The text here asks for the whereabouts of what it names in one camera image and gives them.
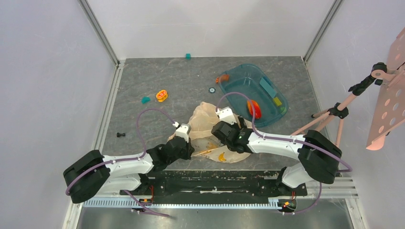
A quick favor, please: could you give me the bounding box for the orange plastic bag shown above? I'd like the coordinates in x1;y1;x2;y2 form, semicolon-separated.
188;102;250;164

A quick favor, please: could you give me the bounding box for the red orange fake fruit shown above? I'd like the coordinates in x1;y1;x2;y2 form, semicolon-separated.
247;100;262;119

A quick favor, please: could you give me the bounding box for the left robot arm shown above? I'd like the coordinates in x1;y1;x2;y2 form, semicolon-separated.
63;136;194;204

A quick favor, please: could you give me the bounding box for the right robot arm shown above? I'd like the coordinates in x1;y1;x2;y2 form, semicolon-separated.
211;121;342;195

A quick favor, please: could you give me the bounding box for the teal transparent plastic tub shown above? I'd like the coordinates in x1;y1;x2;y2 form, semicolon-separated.
216;63;288;128

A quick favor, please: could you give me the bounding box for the green cube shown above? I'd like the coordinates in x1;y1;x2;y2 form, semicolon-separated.
280;107;287;114

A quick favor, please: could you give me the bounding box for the yellow wedge block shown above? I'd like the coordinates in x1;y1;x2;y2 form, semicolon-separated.
273;97;283;107

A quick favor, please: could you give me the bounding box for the yellow butterfly toy block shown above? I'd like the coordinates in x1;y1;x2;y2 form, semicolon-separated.
156;90;168;102

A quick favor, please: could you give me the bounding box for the teal triangular block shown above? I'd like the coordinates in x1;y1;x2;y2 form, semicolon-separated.
141;97;151;104

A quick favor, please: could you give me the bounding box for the orange curved toy piece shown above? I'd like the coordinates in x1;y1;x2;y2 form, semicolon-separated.
215;74;230;83

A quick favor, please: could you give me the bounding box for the blue lego brick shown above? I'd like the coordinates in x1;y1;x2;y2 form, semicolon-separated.
259;77;277;98

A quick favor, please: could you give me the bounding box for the pink tripod stand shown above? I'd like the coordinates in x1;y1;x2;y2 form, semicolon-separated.
292;62;387;146

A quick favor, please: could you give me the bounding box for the pink perforated panel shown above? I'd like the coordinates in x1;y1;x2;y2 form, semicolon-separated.
366;30;405;151

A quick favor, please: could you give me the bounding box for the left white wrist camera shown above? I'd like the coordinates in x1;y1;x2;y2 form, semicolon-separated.
173;122;191;143

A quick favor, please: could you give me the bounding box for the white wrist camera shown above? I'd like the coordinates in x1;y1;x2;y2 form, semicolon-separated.
215;107;237;125
173;122;191;143

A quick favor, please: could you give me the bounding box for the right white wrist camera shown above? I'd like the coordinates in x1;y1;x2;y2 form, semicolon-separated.
215;107;237;125

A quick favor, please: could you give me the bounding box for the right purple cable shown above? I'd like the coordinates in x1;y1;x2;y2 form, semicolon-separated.
215;92;353;216

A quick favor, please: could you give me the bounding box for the black base frame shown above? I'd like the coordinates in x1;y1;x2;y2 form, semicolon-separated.
131;170;308;197

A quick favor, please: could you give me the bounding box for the aluminium rail frame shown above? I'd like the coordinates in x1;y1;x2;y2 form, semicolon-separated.
62;0;369;229

